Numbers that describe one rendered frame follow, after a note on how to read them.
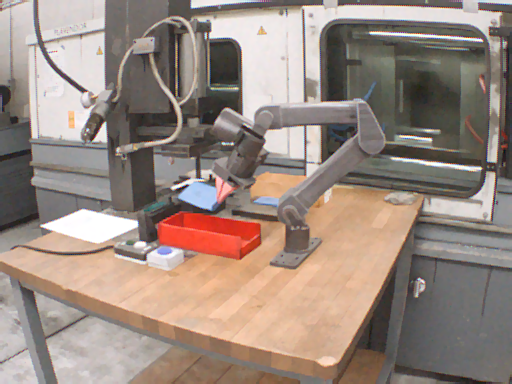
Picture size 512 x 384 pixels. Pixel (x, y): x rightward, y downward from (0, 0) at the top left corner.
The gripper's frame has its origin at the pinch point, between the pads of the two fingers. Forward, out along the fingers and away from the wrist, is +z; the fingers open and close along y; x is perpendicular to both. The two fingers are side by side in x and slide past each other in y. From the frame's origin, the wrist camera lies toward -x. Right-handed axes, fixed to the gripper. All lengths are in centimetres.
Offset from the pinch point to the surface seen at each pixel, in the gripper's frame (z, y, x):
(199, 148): -0.2, 18.1, -15.6
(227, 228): 9.0, -4.0, -6.0
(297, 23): -40, 35, -81
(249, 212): 11.3, -2.3, -24.8
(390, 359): 48, -78, -65
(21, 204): 230, 223, -156
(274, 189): 8.5, -1.1, -43.0
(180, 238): 13.5, 2.4, 5.4
